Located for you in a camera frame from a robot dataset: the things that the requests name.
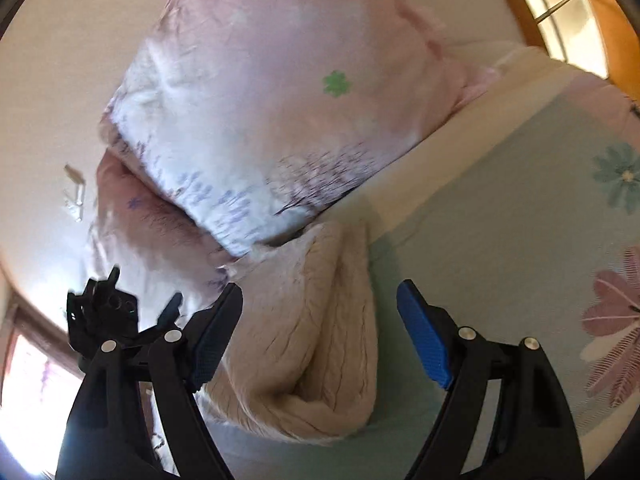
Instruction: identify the pink floral pillow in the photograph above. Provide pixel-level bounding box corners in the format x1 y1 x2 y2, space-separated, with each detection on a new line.
100 0 498 256
86 148 241 476

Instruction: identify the beige cable knit sweater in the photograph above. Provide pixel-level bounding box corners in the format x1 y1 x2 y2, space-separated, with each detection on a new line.
196 221 378 444

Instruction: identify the wooden framed window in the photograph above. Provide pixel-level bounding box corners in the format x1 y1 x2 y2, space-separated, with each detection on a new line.
506 0 639 96

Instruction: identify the pink floral left pillow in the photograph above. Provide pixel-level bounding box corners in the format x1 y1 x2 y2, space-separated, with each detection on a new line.
86 148 241 476

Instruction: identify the pink floral right pillow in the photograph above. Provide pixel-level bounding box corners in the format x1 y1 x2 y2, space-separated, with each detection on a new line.
100 0 498 256

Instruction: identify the pastel floral bed sheet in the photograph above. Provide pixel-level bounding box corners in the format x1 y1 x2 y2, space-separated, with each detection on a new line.
212 44 639 479

